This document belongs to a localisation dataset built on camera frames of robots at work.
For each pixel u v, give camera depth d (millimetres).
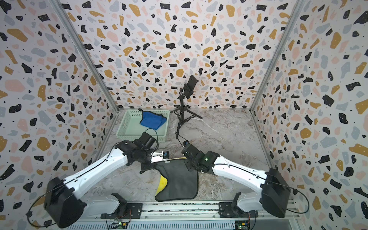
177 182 833
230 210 742
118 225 717
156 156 688
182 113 1010
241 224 716
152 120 1127
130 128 1094
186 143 711
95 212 523
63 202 379
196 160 593
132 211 731
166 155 693
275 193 404
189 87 893
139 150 592
